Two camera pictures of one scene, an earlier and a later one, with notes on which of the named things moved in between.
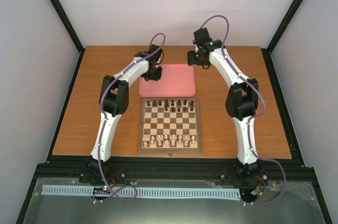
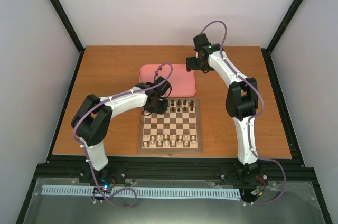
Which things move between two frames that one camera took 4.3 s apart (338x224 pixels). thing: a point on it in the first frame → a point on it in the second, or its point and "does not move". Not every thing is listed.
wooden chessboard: (170, 125) does not move
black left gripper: (157, 77) → (162, 111)
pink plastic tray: (177, 80) does not move
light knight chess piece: (186, 141) does not move
